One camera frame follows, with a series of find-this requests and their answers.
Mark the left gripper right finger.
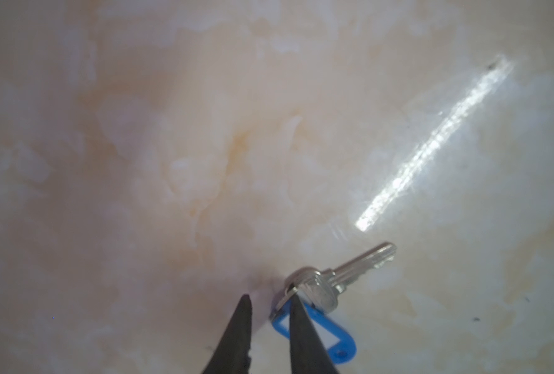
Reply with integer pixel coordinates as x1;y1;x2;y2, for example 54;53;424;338
289;295;339;374

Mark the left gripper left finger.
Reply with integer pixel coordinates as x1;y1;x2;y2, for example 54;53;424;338
202;294;252;374

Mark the blue tagged key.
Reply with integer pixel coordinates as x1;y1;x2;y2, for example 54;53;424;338
269;242;397;365

